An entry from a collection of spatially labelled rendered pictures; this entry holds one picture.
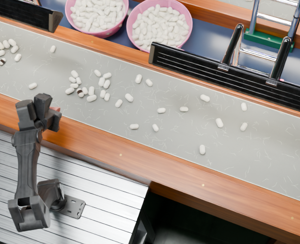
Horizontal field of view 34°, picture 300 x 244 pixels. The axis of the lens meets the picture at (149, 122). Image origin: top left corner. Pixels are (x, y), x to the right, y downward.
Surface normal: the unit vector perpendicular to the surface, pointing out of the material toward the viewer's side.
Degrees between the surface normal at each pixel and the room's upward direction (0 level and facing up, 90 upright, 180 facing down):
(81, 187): 0
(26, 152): 10
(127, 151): 0
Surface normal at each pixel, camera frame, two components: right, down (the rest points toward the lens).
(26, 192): -0.11, -0.54
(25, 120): 0.04, 0.38
